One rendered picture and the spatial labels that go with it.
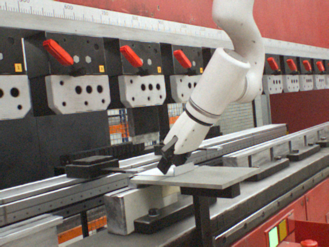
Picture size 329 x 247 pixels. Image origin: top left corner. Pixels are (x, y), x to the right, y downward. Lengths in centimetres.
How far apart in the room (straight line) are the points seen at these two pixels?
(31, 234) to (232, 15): 59
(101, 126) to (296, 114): 187
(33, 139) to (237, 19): 84
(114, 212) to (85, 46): 39
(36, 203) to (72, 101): 37
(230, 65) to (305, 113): 229
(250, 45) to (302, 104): 220
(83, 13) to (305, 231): 82
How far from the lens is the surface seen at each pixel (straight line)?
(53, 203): 111
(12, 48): 75
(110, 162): 116
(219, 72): 82
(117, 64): 93
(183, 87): 108
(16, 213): 106
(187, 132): 86
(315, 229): 116
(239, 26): 86
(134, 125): 97
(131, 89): 92
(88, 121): 154
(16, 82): 74
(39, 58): 81
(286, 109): 312
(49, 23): 81
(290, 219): 113
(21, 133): 137
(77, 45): 84
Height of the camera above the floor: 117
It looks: 3 degrees down
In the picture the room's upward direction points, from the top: 6 degrees counter-clockwise
